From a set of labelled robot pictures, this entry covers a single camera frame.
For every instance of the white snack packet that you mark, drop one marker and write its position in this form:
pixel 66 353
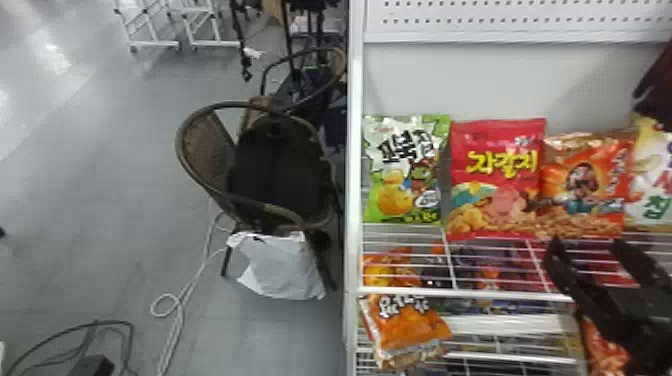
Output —
pixel 653 178

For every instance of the orange snack packet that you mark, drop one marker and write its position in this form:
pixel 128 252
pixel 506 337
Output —
pixel 386 270
pixel 585 184
pixel 407 325

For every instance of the white bag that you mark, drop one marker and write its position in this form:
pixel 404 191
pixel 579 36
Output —
pixel 283 268

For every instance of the red snack packet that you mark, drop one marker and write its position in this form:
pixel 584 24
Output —
pixel 493 173
pixel 604 352

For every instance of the brown wicker chair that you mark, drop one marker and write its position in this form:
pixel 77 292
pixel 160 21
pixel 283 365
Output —
pixel 320 89
pixel 278 168

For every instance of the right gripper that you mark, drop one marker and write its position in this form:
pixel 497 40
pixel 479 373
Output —
pixel 646 330

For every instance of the green snack packet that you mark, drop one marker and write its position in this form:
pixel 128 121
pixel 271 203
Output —
pixel 404 168

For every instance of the black power adapter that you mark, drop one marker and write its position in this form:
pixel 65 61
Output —
pixel 92 366

